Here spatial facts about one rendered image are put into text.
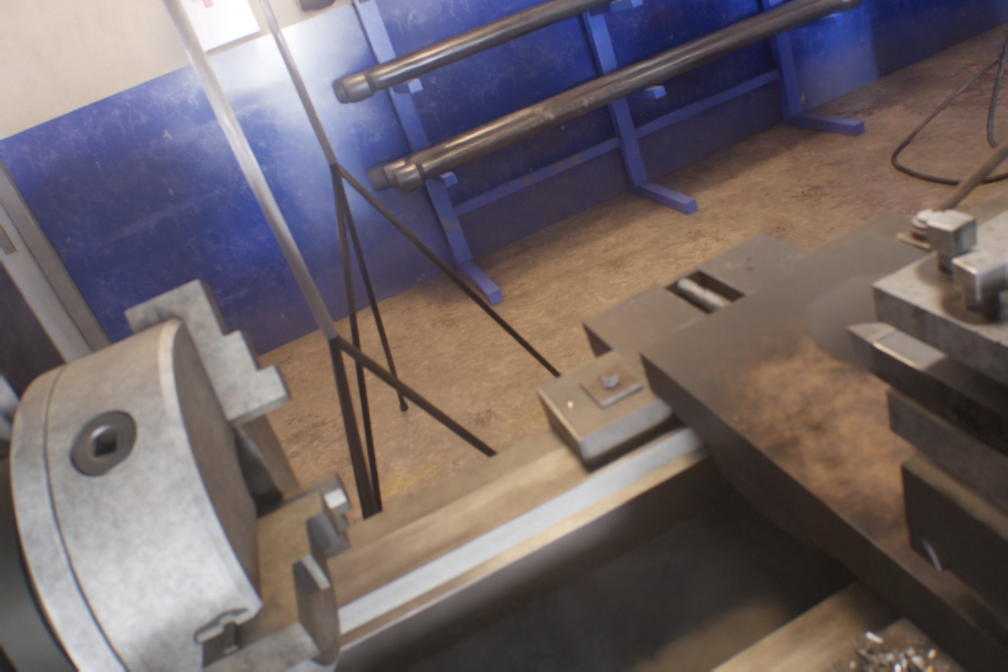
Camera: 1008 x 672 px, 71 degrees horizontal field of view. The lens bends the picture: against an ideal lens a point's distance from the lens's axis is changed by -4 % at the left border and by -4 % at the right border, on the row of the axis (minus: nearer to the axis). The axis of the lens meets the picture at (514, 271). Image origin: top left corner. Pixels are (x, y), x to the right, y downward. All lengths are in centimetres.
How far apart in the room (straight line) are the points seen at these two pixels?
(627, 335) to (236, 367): 55
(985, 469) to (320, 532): 36
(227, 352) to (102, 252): 313
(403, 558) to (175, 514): 43
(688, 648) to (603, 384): 28
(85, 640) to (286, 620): 10
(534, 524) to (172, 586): 43
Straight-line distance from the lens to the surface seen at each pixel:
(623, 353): 90
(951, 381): 43
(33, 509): 44
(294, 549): 44
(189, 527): 41
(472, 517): 81
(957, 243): 42
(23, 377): 67
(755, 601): 81
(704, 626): 79
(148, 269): 362
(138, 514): 42
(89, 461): 44
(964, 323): 39
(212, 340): 51
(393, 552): 82
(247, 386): 51
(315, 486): 56
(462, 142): 321
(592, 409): 82
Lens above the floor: 135
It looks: 23 degrees down
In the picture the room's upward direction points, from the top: 20 degrees counter-clockwise
